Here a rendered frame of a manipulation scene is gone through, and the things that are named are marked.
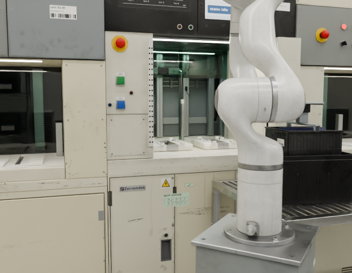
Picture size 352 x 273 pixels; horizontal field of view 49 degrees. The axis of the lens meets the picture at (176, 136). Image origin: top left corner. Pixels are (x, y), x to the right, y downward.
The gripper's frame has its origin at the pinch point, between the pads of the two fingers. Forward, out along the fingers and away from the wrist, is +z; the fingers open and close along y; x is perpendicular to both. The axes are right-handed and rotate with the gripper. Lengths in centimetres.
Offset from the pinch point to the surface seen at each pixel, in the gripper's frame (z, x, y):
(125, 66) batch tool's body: -65, 17, -27
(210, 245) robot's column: -46, -34, 44
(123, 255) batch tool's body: -67, -64, -27
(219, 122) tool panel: 1, -12, -123
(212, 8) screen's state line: -27, 42, -31
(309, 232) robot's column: -17, -33, 39
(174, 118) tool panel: -31, -9, -121
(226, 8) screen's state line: -21, 43, -32
